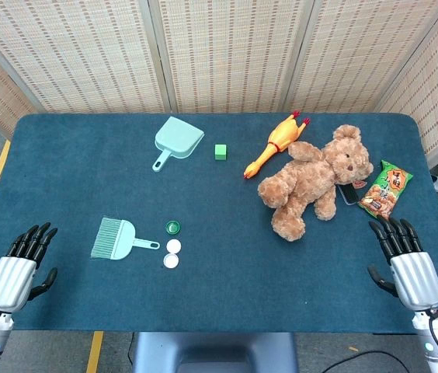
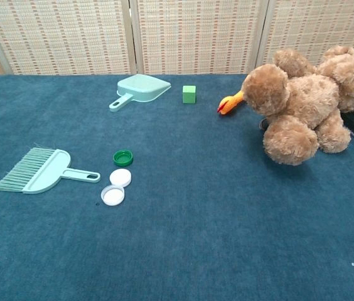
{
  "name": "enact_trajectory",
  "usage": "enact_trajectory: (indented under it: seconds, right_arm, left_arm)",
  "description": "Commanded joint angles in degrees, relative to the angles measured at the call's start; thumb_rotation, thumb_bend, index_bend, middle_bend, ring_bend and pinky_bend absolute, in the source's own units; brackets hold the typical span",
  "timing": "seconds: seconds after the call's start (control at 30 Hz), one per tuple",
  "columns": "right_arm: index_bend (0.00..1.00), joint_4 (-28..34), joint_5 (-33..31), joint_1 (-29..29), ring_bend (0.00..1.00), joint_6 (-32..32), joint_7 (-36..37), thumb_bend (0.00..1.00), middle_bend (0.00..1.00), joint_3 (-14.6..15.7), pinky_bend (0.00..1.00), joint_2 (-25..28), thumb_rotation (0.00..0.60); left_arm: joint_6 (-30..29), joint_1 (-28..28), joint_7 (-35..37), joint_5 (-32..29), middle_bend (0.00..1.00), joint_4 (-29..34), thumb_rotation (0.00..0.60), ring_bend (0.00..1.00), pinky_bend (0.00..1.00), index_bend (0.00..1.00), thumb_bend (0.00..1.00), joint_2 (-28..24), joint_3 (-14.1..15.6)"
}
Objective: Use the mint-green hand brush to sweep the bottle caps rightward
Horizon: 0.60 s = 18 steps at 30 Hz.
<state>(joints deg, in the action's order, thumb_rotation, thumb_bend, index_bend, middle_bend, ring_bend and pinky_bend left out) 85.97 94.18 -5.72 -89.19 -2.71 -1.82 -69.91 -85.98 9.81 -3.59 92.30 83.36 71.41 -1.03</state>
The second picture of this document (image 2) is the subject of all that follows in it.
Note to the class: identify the dark green bottle cap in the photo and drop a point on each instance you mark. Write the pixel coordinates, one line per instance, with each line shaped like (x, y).
(123, 158)

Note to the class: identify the mint green dustpan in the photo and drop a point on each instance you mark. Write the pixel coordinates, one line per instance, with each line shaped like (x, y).
(139, 87)

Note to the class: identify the brown teddy bear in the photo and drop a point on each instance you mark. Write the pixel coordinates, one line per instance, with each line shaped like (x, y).
(305, 97)

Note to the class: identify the white plastic bottle cap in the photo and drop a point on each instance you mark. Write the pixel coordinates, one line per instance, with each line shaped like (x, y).
(120, 177)
(113, 196)

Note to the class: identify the green cube block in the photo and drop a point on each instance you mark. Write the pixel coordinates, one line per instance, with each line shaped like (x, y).
(189, 94)

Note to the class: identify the yellow rubber chicken toy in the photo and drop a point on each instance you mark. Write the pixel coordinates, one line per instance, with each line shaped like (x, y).
(228, 105)

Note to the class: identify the blue table cloth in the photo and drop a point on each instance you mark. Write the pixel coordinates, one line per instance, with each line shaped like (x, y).
(177, 219)

